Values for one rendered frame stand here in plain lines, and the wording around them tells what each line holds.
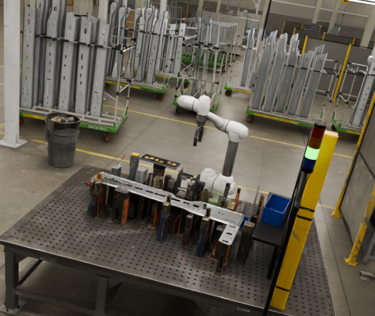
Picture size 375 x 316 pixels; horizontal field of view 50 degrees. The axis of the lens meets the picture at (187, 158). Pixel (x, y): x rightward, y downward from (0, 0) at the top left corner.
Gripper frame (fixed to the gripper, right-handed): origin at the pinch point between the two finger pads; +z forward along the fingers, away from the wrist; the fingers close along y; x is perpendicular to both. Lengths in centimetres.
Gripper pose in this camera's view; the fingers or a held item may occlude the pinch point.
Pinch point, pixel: (197, 142)
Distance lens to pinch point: 353.2
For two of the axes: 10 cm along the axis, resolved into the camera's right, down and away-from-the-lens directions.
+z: -1.6, 9.2, 3.7
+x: 9.3, 2.6, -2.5
